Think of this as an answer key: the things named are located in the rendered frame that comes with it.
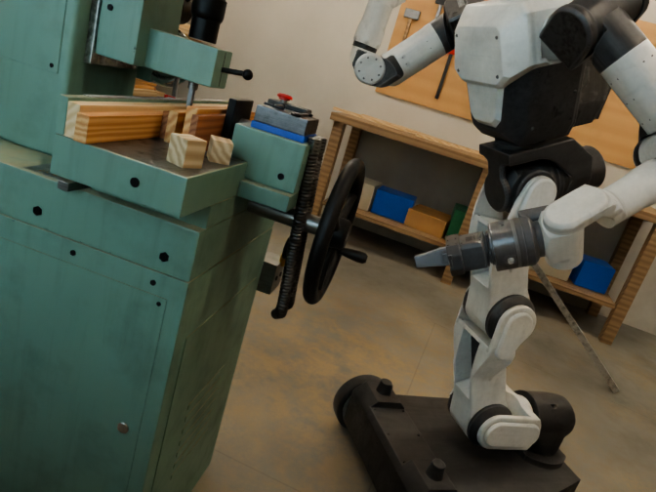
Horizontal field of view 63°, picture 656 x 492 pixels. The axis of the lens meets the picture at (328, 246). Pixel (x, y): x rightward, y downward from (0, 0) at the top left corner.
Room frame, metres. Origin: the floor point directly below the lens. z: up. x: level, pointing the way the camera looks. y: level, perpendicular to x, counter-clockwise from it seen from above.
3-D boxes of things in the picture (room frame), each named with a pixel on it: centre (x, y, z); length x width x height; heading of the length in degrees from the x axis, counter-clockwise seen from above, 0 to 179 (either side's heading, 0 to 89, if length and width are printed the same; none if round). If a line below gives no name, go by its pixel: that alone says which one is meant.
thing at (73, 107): (1.03, 0.35, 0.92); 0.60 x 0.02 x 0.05; 172
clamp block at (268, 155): (1.01, 0.14, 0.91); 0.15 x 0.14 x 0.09; 172
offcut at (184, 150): (0.78, 0.24, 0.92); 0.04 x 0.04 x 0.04; 61
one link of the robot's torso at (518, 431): (1.45, -0.62, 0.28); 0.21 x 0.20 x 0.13; 112
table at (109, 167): (1.02, 0.23, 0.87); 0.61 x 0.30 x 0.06; 172
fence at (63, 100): (1.04, 0.37, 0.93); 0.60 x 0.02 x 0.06; 172
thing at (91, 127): (1.06, 0.33, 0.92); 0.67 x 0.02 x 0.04; 172
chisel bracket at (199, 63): (1.04, 0.35, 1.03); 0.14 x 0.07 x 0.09; 82
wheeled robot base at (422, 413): (1.44, -0.59, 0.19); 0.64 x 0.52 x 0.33; 112
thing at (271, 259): (1.28, 0.16, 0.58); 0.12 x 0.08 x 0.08; 82
